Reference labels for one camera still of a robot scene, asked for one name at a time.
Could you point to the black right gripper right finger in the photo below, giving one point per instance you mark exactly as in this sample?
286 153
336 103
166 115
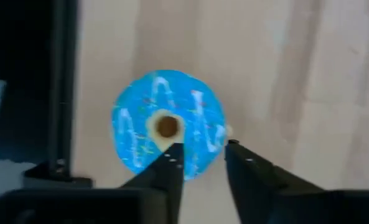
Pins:
252 186

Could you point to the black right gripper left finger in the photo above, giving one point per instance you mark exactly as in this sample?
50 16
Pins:
168 174

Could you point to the blue-iced donut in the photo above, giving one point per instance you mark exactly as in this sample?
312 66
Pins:
140 105

